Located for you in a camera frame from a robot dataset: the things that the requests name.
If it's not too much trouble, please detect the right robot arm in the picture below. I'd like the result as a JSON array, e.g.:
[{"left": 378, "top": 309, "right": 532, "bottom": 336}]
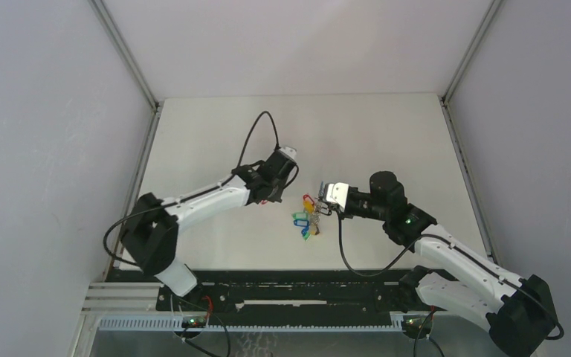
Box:
[{"left": 319, "top": 171, "right": 565, "bottom": 356}]

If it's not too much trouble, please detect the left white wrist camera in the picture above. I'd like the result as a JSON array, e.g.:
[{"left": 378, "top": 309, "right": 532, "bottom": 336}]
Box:
[{"left": 279, "top": 146, "right": 297, "bottom": 161}]

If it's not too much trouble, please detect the left black camera cable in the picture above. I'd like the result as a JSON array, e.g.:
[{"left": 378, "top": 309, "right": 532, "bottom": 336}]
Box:
[{"left": 102, "top": 110, "right": 300, "bottom": 269}]

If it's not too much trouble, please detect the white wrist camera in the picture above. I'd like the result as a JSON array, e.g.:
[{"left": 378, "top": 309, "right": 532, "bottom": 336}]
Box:
[
  {"left": 321, "top": 182, "right": 350, "bottom": 208},
  {"left": 279, "top": 146, "right": 297, "bottom": 161}
]

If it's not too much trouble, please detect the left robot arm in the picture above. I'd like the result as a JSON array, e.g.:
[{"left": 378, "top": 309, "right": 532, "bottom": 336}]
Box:
[{"left": 119, "top": 147, "right": 297, "bottom": 310}]

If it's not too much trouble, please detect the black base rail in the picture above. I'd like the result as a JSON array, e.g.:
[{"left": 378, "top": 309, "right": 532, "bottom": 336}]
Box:
[{"left": 155, "top": 268, "right": 430, "bottom": 326}]

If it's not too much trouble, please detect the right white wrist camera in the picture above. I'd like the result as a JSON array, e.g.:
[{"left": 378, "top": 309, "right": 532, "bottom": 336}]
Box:
[{"left": 321, "top": 182, "right": 350, "bottom": 208}]

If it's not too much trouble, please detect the metal key organizer ring plate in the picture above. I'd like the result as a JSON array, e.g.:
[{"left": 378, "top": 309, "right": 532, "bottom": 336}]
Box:
[{"left": 291, "top": 194, "right": 332, "bottom": 241}]

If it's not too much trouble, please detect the white cable duct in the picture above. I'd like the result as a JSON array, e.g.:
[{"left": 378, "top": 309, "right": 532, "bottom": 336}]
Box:
[{"left": 98, "top": 314, "right": 409, "bottom": 332}]

